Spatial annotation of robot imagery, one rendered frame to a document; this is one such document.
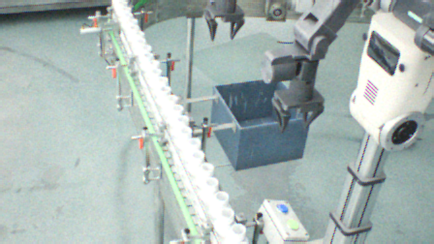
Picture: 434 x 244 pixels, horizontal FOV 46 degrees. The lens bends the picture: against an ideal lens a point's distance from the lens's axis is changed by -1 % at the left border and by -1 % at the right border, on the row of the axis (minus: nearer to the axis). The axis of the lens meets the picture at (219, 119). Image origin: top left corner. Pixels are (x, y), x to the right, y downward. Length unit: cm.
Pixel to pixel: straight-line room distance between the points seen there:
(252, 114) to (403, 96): 94
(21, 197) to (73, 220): 35
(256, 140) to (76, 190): 137
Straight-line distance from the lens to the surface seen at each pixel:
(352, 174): 192
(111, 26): 238
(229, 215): 137
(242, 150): 205
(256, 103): 235
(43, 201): 306
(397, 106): 164
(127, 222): 289
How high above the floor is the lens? 214
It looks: 36 degrees down
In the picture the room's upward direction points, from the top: 5 degrees clockwise
